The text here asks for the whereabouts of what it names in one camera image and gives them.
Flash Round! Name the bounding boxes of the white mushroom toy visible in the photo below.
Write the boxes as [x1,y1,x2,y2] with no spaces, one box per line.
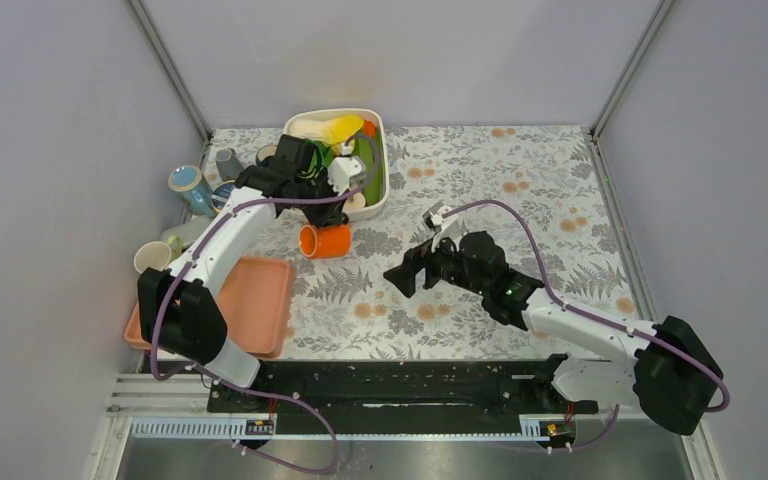
[343,192,366,215]

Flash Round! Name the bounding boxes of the purple cable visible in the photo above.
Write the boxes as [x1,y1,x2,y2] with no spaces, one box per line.
[149,131,383,476]
[440,198,732,455]

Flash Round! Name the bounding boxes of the floral table mat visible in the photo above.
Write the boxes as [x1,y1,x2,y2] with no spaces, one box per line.
[185,125,644,363]

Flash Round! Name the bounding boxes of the bok choy toy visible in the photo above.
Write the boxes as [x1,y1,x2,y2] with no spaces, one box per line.
[308,141,334,175]

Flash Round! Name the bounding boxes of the grey mug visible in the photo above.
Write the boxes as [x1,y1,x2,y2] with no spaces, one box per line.
[215,148,244,182]

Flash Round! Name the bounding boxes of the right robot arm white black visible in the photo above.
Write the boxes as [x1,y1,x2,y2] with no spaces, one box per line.
[383,231,723,436]

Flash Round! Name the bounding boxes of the light blue glazed mug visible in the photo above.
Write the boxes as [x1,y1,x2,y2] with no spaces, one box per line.
[167,165,216,218]

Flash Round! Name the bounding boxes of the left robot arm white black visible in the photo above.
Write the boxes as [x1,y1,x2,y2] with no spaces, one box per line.
[137,133,380,411]

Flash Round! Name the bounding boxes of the white vegetable tray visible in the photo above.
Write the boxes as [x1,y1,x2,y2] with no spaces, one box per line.
[283,107,390,222]

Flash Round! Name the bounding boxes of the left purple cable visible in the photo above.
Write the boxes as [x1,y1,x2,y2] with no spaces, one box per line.
[149,131,383,476]

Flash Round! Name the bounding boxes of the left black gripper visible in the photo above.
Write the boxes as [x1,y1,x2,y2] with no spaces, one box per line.
[295,168,351,230]

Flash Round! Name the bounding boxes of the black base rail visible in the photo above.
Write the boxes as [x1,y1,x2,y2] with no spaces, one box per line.
[207,360,598,435]

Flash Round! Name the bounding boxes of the pink plastic tray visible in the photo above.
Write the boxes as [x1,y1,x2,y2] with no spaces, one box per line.
[158,257,296,364]

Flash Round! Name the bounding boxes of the light green mug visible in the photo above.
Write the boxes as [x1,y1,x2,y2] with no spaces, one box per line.
[133,236,183,274]

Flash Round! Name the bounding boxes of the dark blue mug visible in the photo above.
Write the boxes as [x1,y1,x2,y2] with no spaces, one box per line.
[255,145,277,166]

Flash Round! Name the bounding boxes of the napa cabbage toy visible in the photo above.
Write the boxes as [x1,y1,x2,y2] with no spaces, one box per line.
[286,115,365,145]

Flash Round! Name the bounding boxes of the green leafy vegetable toy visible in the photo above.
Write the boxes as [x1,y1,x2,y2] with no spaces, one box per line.
[353,132,382,207]

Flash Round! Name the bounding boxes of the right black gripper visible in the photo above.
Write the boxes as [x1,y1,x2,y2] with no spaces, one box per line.
[383,225,488,298]

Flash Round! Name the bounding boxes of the orange mug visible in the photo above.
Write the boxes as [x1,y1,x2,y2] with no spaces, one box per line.
[298,224,352,259]

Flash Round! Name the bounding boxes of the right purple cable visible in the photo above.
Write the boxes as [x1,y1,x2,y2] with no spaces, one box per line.
[440,198,732,455]

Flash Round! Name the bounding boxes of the orange carrot toy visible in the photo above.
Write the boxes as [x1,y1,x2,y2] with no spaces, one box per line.
[361,120,378,139]

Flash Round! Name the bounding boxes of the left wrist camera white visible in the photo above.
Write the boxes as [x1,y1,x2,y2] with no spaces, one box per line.
[327,141,367,195]

